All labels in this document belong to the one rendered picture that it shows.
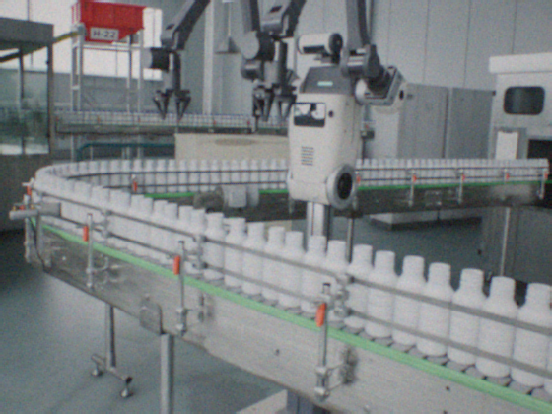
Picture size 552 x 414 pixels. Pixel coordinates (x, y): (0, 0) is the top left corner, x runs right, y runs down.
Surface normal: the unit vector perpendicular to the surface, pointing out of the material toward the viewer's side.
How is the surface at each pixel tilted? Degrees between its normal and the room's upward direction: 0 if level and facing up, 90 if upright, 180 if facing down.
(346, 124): 90
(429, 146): 90
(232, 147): 90
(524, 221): 90
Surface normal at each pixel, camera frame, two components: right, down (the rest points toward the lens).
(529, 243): -0.89, 0.04
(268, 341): -0.68, 0.09
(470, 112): 0.49, 0.15
